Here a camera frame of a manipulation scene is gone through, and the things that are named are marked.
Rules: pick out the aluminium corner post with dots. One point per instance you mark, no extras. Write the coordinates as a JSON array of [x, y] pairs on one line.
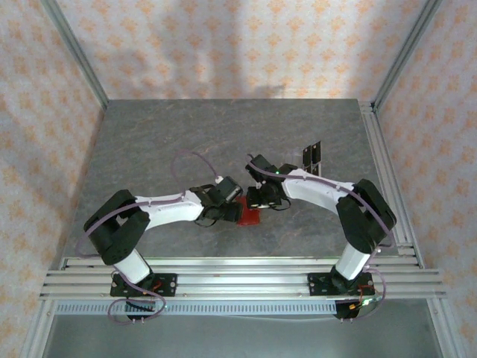
[[404, 52], [77, 52]]

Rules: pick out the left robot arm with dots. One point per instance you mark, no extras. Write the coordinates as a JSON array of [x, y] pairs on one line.
[[171, 207]]

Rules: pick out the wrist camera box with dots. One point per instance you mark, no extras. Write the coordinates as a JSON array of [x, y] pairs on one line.
[[260, 168], [227, 191]]

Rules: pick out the aluminium side rail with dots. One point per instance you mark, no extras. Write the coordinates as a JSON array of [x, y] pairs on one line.
[[384, 156]]

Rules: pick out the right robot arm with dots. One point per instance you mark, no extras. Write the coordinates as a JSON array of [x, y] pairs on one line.
[[316, 190]]

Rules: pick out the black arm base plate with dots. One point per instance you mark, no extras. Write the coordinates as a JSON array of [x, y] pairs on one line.
[[316, 285], [167, 285]]

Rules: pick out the wide aluminium base rail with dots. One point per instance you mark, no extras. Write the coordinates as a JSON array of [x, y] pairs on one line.
[[242, 285]]

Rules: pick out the aluminium frame leg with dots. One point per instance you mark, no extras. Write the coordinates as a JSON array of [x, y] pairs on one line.
[[441, 328], [40, 328]]

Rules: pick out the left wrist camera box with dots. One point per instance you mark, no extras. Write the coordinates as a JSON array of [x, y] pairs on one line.
[[227, 191]]

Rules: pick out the red card holder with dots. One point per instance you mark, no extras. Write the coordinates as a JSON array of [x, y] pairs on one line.
[[251, 218]]

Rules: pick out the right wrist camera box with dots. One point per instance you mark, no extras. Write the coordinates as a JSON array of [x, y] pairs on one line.
[[260, 168]]

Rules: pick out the clear acrylic card stand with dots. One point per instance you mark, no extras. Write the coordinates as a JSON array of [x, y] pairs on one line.
[[298, 154]]

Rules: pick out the slim aluminium table-edge rail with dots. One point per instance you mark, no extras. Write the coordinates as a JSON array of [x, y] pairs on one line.
[[242, 263]]

